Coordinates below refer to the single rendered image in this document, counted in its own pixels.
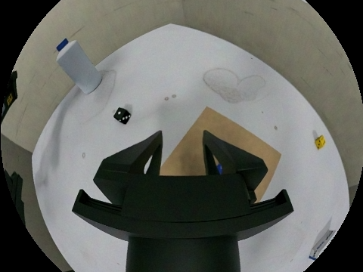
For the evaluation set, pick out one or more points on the white plastic bottle with blue cap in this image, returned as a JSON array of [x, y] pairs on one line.
[[78, 66]]

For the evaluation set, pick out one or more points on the tan flat mat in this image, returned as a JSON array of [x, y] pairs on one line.
[[187, 157]]

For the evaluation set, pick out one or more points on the white box of staples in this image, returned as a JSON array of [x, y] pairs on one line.
[[322, 244]]

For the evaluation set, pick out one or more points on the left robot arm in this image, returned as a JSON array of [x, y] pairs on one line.
[[10, 97]]

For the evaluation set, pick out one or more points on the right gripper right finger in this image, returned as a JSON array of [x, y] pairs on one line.
[[233, 160]]

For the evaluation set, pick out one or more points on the black die with white pips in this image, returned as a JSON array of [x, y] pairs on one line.
[[122, 115]]

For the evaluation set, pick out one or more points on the yellow die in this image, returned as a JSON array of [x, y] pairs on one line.
[[320, 141]]

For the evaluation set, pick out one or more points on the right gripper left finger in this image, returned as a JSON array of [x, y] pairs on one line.
[[133, 159]]

